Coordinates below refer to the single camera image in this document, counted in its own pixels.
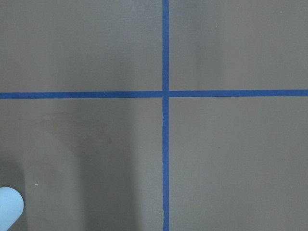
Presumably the blue cup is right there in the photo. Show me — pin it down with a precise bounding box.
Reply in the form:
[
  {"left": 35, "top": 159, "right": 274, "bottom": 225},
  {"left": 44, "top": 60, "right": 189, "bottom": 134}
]
[{"left": 0, "top": 187, "right": 24, "bottom": 231}]

